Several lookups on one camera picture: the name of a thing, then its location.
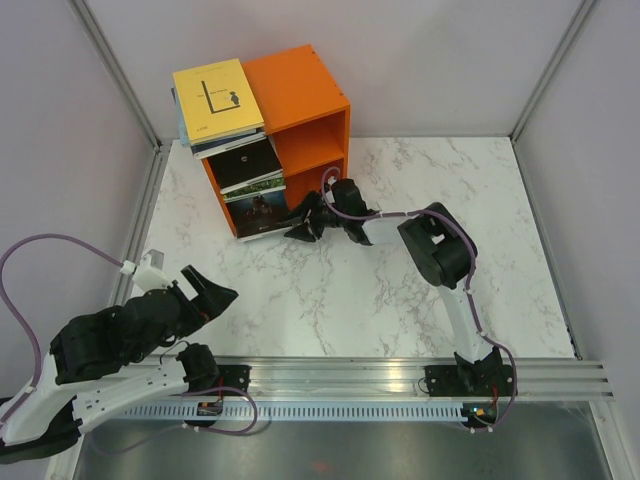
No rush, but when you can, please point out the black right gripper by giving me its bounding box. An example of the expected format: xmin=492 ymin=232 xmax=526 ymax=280
xmin=278 ymin=190 xmax=348 ymax=243

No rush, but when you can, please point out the green Alice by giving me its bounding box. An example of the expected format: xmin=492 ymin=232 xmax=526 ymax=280
xmin=222 ymin=176 xmax=286 ymax=203

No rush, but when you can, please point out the dark night scene book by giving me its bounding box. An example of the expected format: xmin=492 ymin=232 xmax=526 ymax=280
xmin=226 ymin=190 xmax=291 ymax=241

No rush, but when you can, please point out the grey Great Gatsby book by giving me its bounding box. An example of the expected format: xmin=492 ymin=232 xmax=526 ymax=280
xmin=223 ymin=173 xmax=285 ymax=198

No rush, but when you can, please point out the teal blue ocean book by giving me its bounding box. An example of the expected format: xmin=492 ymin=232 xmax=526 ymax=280
xmin=237 ymin=228 xmax=287 ymax=243

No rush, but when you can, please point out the black book with gold lines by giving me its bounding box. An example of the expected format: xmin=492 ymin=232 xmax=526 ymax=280
xmin=206 ymin=138 xmax=283 ymax=194

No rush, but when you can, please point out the yellow Little Prince book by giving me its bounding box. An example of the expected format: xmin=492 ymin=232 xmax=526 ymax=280
xmin=171 ymin=57 xmax=266 ymax=146

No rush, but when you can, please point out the dark blue Robinson Crusoe book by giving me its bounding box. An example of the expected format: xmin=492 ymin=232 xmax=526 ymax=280
xmin=190 ymin=128 xmax=266 ymax=160

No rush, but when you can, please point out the light blue paperback book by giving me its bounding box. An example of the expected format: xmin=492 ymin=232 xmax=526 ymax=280
xmin=171 ymin=87 xmax=191 ymax=147

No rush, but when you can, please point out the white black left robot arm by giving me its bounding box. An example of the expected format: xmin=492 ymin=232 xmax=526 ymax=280
xmin=1 ymin=265 xmax=238 ymax=464

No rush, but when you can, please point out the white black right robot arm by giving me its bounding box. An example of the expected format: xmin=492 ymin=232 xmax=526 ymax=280
xmin=278 ymin=179 xmax=502 ymax=394

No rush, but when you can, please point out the orange wooden shelf box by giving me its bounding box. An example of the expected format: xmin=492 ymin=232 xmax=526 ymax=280
xmin=202 ymin=45 xmax=350 ymax=239

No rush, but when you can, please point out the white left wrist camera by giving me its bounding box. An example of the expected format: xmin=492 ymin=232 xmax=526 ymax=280
xmin=120 ymin=249 xmax=170 ymax=292

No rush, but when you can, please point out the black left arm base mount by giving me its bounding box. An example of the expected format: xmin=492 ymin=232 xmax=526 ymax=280
xmin=188 ymin=364 xmax=251 ymax=399

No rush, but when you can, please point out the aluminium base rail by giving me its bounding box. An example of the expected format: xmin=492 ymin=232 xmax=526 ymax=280
xmin=216 ymin=356 xmax=614 ymax=401

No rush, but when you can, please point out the white slotted cable duct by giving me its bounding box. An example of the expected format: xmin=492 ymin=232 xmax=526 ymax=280
xmin=120 ymin=400 xmax=467 ymax=422

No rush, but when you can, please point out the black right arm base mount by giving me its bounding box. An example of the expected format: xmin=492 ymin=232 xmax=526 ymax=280
xmin=424 ymin=364 xmax=515 ymax=398

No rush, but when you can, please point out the aluminium left frame post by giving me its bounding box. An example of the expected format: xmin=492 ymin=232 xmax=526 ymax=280
xmin=68 ymin=0 xmax=162 ymax=152

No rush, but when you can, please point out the aluminium frame post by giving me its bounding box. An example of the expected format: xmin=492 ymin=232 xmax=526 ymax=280
xmin=68 ymin=0 xmax=162 ymax=152
xmin=509 ymin=0 xmax=600 ymax=146

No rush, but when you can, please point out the aluminium right frame post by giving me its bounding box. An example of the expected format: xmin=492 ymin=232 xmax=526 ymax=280
xmin=509 ymin=0 xmax=600 ymax=146

